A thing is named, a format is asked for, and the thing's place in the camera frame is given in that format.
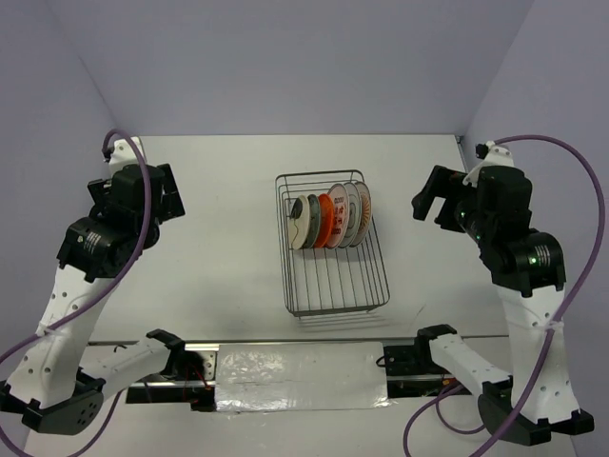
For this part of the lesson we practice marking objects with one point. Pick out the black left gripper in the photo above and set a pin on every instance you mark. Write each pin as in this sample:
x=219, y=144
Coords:
x=171, y=206

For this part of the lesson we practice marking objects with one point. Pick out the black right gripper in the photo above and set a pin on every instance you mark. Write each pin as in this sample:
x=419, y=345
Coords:
x=442, y=181

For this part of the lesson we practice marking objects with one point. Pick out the white plate orange sunburst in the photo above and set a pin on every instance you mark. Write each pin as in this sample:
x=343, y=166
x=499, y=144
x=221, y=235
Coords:
x=366, y=213

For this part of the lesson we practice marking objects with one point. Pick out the white plate red characters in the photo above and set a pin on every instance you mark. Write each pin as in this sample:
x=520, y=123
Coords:
x=339, y=197

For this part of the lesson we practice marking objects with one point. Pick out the beige plate with black patch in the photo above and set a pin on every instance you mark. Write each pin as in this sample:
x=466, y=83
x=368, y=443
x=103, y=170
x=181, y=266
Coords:
x=298, y=222

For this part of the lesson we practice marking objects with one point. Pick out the blue green patterned plate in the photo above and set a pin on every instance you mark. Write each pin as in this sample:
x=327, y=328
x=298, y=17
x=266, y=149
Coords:
x=315, y=220

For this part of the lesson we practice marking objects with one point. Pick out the grey wire dish rack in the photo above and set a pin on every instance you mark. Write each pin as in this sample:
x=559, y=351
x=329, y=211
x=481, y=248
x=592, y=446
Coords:
x=332, y=260

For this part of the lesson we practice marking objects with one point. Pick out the clear glass plate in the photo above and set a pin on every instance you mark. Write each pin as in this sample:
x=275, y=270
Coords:
x=355, y=213

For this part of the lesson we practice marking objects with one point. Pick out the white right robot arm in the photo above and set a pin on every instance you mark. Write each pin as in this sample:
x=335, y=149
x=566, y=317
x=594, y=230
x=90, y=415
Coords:
x=534, y=400

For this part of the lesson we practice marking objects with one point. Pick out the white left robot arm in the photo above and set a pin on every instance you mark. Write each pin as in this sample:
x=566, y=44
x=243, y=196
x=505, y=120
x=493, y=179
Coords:
x=52, y=390

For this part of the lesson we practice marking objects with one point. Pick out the silver tape sheet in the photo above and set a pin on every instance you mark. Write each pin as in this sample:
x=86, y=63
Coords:
x=299, y=377

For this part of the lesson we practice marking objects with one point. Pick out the metal rail with mounts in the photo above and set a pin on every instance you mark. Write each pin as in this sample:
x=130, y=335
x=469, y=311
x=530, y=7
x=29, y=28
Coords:
x=189, y=374

